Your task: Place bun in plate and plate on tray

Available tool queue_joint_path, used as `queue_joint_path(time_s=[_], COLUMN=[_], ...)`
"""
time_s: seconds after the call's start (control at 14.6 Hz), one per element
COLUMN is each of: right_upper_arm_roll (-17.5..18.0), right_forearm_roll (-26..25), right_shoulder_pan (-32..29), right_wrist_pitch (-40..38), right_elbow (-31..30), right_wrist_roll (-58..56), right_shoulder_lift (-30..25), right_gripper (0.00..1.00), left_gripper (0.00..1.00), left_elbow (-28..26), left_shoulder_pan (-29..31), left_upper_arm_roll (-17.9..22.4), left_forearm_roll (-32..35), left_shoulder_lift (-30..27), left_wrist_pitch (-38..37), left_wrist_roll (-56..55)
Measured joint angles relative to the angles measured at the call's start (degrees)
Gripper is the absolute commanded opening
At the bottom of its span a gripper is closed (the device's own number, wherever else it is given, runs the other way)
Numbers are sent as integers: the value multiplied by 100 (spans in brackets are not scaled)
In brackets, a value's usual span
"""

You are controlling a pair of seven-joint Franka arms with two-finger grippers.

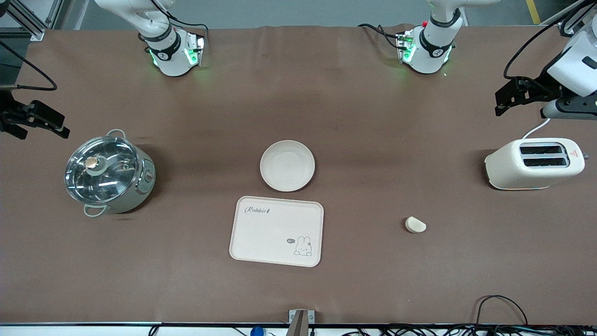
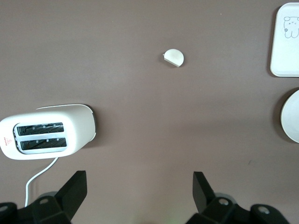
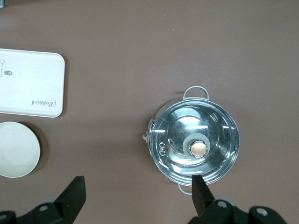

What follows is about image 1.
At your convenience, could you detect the cream rabbit print tray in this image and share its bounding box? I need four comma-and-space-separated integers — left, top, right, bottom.
229, 196, 324, 268

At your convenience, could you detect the round cream plate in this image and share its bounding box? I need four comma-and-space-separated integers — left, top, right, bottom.
260, 140, 316, 192

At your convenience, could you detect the black base power cable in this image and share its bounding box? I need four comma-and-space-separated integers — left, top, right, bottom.
170, 18, 209, 39
358, 23, 403, 50

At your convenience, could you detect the base connector box green light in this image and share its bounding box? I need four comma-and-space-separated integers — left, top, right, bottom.
396, 30, 417, 64
183, 32, 206, 67

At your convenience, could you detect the grey electric cooking pot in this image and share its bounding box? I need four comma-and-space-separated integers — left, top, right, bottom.
64, 129, 156, 218

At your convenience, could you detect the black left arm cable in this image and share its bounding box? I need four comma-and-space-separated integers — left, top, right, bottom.
503, 0, 590, 80

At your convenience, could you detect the cream two-slot toaster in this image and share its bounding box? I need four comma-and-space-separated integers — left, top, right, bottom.
484, 138, 590, 190

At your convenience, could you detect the aluminium frame profile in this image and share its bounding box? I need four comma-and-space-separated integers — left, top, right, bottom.
543, 0, 597, 26
0, 0, 63, 42

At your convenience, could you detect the brown table cover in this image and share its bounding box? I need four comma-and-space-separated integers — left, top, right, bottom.
0, 23, 597, 326

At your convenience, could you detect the black looped floor cable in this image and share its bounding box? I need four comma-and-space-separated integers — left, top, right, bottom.
473, 295, 530, 327

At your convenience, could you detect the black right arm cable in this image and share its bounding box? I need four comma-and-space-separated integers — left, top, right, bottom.
0, 41, 57, 91

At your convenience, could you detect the white toaster power cable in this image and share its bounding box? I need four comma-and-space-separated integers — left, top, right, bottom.
521, 118, 551, 140

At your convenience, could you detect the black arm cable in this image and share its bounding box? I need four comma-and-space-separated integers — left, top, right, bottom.
503, 0, 590, 80
0, 41, 57, 91

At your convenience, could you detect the glass pot lid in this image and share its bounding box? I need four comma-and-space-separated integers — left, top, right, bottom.
64, 135, 141, 206

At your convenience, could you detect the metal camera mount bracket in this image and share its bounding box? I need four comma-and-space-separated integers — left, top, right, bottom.
288, 309, 315, 336

